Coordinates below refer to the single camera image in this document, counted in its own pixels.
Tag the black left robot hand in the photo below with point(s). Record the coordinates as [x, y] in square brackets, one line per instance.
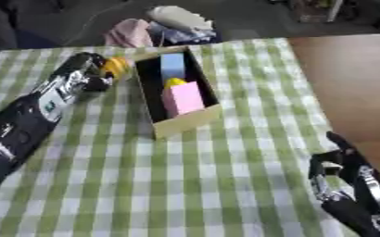
[87, 70]

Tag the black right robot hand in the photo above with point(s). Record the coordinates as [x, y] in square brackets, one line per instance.
[350, 188]

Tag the yellow ribbed toy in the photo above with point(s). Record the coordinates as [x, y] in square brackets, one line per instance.
[115, 66]

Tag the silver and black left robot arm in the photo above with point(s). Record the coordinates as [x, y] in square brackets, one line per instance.
[31, 111]

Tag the tan cardboard box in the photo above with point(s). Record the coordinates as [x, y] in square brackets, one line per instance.
[177, 92]

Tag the pink cloth bag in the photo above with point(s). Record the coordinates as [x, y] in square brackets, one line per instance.
[128, 33]

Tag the light blue block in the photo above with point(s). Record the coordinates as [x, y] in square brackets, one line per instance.
[172, 66]

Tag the yellow toy fruit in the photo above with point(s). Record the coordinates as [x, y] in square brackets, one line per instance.
[175, 82]

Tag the pink block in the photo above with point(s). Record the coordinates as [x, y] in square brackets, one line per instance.
[183, 98]

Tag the blue patterned cloth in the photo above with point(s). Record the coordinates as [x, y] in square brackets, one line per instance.
[185, 34]

